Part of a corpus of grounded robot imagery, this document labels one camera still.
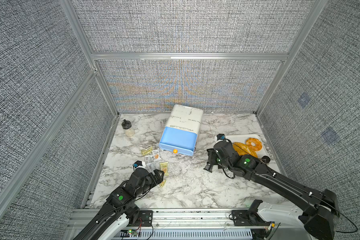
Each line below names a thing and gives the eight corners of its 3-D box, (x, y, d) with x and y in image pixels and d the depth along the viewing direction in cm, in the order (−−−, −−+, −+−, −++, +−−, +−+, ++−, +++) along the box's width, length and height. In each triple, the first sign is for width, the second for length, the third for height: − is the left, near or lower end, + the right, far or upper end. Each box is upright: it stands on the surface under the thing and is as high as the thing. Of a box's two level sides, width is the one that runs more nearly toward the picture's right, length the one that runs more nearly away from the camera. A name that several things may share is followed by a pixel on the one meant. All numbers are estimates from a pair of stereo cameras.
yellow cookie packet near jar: (142, 156, 98) (141, 154, 96) (141, 151, 100) (140, 149, 99) (154, 152, 100) (153, 151, 98) (152, 147, 102) (152, 146, 100)
